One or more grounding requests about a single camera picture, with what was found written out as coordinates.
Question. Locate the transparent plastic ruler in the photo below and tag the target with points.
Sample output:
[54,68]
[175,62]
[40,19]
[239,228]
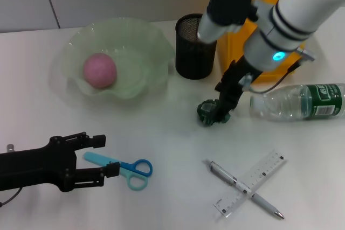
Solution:
[266,168]

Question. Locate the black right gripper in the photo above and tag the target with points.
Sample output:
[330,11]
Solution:
[237,79]

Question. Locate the yellow plastic bin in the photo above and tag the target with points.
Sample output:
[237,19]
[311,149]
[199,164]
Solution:
[233,52]

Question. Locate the black mesh pen holder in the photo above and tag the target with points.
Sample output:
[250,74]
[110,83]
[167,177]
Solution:
[194,60]

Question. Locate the green plastic wrapper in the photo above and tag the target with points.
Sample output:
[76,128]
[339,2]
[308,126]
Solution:
[206,114]

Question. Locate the blue scissors with sheath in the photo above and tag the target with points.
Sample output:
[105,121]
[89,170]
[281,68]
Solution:
[134,169]

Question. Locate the grey silver pen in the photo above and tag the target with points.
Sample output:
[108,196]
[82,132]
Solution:
[223,174]

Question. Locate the green glass fruit plate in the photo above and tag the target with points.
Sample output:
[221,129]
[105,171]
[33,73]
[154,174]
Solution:
[140,52]

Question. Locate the pink peach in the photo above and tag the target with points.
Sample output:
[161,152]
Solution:
[99,71]

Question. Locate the clear green-label water bottle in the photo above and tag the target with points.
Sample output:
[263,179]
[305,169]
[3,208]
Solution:
[293,103]

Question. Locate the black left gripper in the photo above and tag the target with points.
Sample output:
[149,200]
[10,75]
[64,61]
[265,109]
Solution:
[35,165]

